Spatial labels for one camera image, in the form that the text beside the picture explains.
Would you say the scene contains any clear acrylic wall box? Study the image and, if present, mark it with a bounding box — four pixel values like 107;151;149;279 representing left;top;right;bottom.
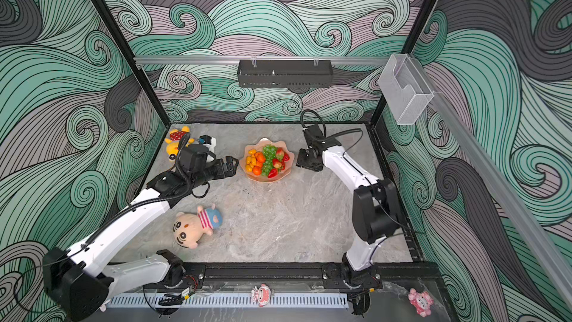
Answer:
378;54;434;125

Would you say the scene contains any pink melody figurine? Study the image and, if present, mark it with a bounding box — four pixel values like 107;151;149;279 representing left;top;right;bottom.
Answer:
408;289;434;318

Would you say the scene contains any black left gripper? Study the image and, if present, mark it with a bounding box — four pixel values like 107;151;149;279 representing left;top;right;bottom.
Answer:
188;157;238;192

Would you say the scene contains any white slotted cable duct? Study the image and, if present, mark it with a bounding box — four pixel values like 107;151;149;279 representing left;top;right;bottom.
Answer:
106;292;349;310

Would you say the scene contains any yellow cow plush toy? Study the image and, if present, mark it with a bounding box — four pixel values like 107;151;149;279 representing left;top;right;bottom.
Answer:
165;126;190;162

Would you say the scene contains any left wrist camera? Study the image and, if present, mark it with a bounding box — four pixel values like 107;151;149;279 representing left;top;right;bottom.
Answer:
177;132;216;173

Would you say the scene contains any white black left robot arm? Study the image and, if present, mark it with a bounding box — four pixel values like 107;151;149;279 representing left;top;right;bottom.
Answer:
42;134;239;321

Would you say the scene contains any black wall tray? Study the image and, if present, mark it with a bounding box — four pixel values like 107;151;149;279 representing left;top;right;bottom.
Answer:
237;59;334;89

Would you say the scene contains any pink scalloped fruit bowl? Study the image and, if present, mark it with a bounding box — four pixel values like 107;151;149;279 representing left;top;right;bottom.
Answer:
239;138;295;183

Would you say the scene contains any aluminium wall rail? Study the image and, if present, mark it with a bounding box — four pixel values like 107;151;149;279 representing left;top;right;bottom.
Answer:
133;55;390;67

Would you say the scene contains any red strawberry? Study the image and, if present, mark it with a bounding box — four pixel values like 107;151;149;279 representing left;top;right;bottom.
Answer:
272;158;285;171
268;168;280;179
275;148;290;162

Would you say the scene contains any green grape bunch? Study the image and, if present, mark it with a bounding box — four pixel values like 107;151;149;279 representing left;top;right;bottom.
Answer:
262;145;278;177

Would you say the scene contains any pink white chopper figurine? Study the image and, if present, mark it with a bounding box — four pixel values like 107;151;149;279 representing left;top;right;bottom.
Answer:
251;283;272;307

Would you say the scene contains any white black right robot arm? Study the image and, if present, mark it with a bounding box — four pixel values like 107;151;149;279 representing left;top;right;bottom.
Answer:
296;109;402;289

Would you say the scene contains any boy doll plush toy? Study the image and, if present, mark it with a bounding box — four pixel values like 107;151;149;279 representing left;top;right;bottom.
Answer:
173;204;223;249

